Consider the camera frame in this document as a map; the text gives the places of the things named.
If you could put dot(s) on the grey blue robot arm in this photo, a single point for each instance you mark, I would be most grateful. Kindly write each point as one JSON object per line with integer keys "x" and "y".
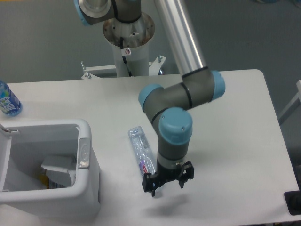
{"x": 166, "y": 108}

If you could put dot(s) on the white pedestal base frame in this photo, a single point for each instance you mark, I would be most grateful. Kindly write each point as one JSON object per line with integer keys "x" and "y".
{"x": 109, "y": 71}

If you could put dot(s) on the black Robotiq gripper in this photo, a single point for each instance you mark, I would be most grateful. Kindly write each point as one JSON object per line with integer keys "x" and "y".
{"x": 182, "y": 173}

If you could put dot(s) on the white frame at right edge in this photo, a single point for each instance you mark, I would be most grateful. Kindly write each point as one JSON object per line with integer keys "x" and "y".
{"x": 292, "y": 105}

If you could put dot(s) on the crushed clear plastic bottle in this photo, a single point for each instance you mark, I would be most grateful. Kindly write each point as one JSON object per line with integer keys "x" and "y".
{"x": 146, "y": 161}

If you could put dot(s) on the white paper carton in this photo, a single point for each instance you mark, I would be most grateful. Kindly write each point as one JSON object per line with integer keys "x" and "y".
{"x": 60, "y": 169}

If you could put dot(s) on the black clamp at table edge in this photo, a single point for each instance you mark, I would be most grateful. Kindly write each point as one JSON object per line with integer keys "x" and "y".
{"x": 293, "y": 201}

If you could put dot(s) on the white trash can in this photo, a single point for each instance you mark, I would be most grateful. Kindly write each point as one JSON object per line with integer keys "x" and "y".
{"x": 23, "y": 147}

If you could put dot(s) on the blue labelled water bottle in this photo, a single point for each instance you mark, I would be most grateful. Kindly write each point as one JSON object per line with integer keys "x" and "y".
{"x": 10, "y": 105}

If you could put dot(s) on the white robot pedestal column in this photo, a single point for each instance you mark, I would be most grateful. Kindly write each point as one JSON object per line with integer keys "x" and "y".
{"x": 130, "y": 44}

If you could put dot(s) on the yellow trash in can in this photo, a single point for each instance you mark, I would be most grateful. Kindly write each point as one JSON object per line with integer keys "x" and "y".
{"x": 44, "y": 179}

